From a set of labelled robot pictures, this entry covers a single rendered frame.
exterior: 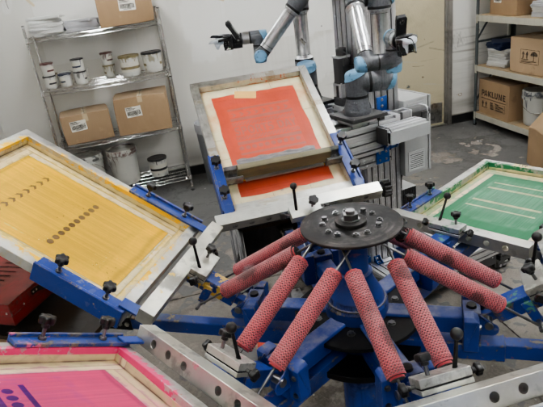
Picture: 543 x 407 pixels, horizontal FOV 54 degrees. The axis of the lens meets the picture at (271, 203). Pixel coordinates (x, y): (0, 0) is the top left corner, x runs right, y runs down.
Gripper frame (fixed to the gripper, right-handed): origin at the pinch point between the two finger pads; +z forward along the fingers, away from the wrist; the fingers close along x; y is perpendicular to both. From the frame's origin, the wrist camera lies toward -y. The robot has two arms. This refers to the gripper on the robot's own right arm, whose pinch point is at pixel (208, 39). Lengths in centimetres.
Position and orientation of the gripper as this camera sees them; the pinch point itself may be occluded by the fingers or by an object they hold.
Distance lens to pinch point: 341.3
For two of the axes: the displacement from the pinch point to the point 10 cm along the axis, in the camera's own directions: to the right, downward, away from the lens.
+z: -9.9, 1.3, 0.2
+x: -0.5, -5.1, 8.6
